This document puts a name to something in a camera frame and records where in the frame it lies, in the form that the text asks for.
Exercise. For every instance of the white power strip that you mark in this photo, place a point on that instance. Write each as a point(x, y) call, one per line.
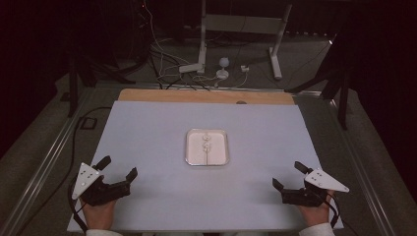
point(190, 68)

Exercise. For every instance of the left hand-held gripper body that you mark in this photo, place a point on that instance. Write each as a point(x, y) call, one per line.
point(88, 178)

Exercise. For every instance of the white food piece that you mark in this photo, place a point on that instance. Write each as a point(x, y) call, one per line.
point(206, 135)
point(206, 141)
point(206, 148)

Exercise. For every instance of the aluminium rail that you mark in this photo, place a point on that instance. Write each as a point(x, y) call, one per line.
point(49, 157)
point(360, 170)

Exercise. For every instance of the wooden board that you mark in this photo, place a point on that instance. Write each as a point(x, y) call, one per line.
point(183, 95)

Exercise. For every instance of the black tripod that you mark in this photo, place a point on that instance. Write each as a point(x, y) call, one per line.
point(72, 88)
point(342, 98)

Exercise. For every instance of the person's left hand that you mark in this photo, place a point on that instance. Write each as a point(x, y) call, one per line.
point(98, 216)

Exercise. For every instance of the white plug adapter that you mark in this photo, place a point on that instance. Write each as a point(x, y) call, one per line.
point(244, 68)

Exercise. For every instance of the light blue table mat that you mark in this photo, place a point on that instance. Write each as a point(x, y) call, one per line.
point(147, 137)

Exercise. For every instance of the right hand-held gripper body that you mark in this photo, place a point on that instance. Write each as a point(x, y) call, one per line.
point(323, 181)

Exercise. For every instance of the person's right hand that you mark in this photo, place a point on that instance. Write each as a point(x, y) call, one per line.
point(316, 214)

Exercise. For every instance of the white round-headed camera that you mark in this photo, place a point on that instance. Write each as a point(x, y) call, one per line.
point(223, 67)

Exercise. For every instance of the white metal stand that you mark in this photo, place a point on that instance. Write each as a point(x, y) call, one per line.
point(242, 23)

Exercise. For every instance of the square metal tray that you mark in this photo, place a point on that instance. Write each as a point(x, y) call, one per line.
point(196, 154)

